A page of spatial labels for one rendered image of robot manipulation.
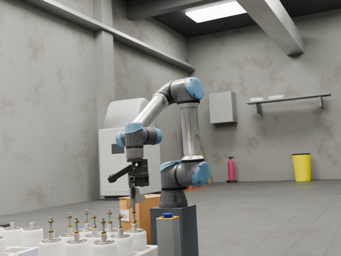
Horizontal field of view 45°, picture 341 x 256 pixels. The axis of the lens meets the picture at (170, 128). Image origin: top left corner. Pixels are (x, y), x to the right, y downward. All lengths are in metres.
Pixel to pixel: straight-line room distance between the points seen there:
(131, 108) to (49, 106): 1.21
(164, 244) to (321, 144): 7.99
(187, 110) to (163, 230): 0.67
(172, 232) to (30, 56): 4.62
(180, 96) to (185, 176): 0.39
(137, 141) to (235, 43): 8.56
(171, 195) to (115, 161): 4.21
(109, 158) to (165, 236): 4.76
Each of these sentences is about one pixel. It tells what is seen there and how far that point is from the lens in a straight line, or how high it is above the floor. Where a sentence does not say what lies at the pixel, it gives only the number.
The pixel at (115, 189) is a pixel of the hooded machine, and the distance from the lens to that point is 6.30.
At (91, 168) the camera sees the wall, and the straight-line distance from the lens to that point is 6.69.
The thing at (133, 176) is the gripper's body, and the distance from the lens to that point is 1.73.
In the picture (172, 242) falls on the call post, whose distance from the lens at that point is 1.63.
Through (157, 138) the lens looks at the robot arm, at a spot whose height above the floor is 0.63.
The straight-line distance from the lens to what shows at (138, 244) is 1.75.
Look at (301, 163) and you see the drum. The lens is 8.96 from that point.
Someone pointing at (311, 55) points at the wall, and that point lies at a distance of 9.70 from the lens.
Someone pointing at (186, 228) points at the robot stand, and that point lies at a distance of 2.12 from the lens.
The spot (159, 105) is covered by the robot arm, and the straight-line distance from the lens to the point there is 2.06.
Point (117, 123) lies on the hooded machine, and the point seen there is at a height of 1.15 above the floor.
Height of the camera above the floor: 0.53
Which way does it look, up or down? 5 degrees up
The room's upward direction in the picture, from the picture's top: 3 degrees counter-clockwise
